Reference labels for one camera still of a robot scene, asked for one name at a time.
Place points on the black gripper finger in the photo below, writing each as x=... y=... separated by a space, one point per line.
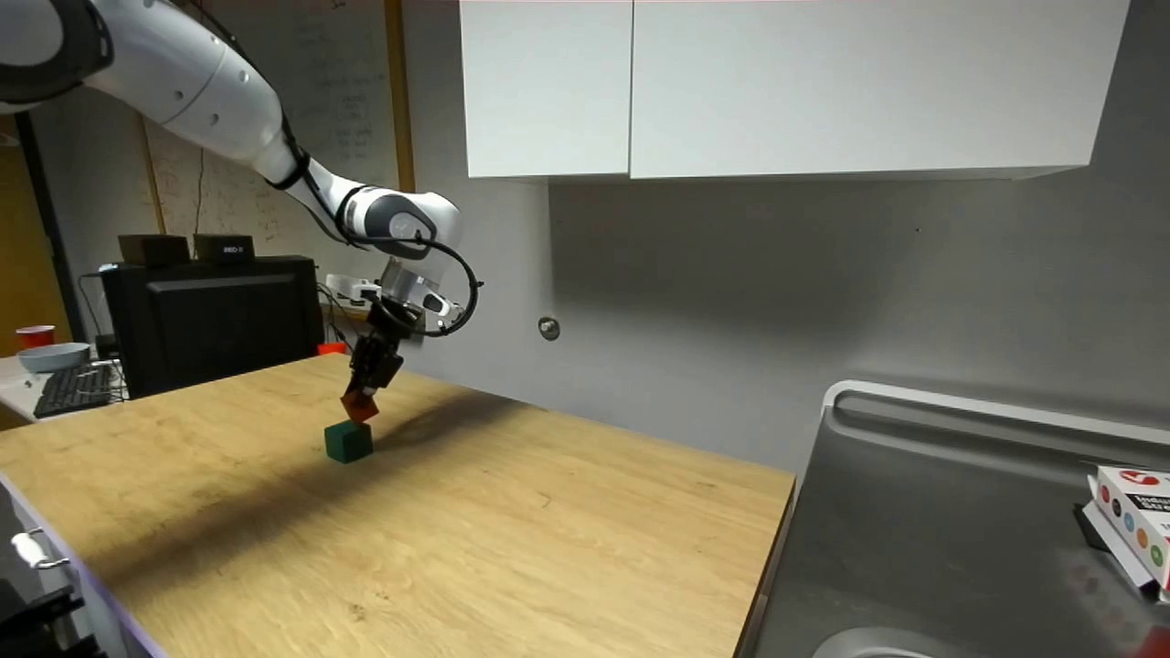
x=362 y=367
x=385 y=367

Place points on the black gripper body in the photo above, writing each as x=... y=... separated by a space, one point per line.
x=393 y=323

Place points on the red cube block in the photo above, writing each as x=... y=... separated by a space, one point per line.
x=358 y=406

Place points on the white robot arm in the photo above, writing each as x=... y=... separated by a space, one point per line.
x=191 y=81

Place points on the green cube block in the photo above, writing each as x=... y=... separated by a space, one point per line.
x=347 y=440

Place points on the black computer monitor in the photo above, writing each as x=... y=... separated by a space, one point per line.
x=210 y=321

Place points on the wood framed whiteboard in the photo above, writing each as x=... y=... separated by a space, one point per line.
x=340 y=94

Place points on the black keyboard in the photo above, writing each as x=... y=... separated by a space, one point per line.
x=73 y=388

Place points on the red cup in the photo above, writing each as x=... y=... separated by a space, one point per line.
x=33 y=339

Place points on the stainless steel sink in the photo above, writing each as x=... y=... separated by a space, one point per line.
x=951 y=528

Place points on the colourful printed box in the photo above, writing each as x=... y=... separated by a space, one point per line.
x=1138 y=510

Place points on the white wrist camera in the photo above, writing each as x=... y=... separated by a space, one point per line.
x=412 y=291

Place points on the round metal wall fitting right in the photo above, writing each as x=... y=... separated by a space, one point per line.
x=548 y=326

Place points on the white wall cabinet left door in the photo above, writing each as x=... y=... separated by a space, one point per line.
x=546 y=85

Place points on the white wall cabinet door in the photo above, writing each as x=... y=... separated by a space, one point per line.
x=546 y=85
x=869 y=85

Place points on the white wall cabinet right door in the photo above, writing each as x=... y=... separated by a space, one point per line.
x=869 y=85

